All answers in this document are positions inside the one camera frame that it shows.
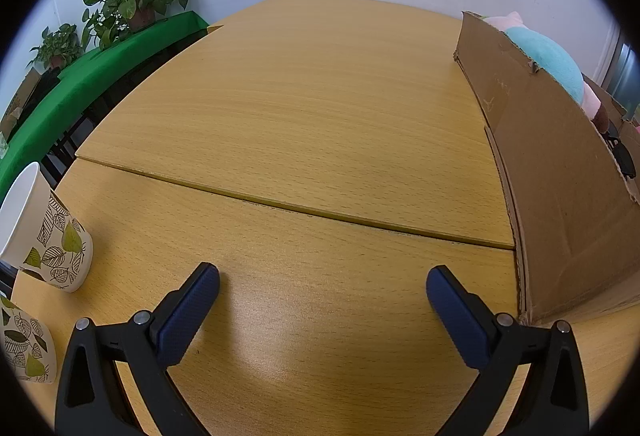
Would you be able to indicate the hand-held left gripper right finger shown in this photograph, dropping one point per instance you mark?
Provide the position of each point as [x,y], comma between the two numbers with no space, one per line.
[457,321]

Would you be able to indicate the teal and pink plush toy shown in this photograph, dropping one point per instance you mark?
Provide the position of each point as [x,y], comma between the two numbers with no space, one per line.
[545,55]

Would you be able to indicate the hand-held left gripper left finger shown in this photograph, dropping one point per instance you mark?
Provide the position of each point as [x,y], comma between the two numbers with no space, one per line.
[190,311]

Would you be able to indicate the wooden desktop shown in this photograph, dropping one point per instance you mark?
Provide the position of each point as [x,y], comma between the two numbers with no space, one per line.
[300,115]

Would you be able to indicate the green table cloth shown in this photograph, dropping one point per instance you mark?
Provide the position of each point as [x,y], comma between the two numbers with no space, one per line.
[100,65]

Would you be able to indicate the small flat cardboard box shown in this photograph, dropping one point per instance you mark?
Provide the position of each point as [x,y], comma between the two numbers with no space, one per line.
[20,100]

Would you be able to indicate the leaf print paper cup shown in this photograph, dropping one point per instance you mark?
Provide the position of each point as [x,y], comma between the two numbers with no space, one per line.
[25,346]
[55,246]

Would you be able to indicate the small potted green plant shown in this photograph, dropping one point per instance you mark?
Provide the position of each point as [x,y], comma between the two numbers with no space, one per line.
[60,45]

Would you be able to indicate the glass door with metal frame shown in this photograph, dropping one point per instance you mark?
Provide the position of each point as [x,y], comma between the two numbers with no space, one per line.
[625,75]

